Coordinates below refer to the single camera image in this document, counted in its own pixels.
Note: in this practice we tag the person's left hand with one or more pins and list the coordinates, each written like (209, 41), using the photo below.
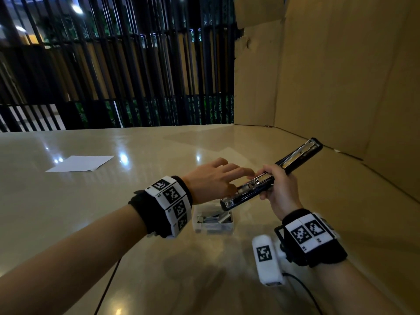
(210, 183)

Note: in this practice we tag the person's right hand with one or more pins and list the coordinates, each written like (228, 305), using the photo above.
(282, 193)

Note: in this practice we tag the pile of staples strips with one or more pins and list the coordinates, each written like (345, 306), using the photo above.
(213, 218)

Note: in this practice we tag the black stapler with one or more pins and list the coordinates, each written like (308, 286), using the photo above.
(295, 157)

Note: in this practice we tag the person's left forearm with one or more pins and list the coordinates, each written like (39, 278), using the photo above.
(65, 265)

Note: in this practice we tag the person's right forearm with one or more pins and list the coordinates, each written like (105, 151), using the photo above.
(354, 288)

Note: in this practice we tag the clear plastic box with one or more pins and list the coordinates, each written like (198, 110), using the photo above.
(211, 221)

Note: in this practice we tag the black left wristband with markers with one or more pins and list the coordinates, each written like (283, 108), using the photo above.
(147, 209)

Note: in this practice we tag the black wristband with markers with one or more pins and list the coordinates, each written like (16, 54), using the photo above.
(147, 209)
(325, 252)

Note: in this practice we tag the black right wristband with markers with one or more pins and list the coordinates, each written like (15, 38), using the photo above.
(325, 252)

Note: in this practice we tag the white paper sheet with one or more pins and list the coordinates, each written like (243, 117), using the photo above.
(78, 163)

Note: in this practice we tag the large brown cardboard panel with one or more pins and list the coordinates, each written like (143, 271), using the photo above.
(344, 72)

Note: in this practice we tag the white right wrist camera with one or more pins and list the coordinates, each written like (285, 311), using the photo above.
(267, 262)

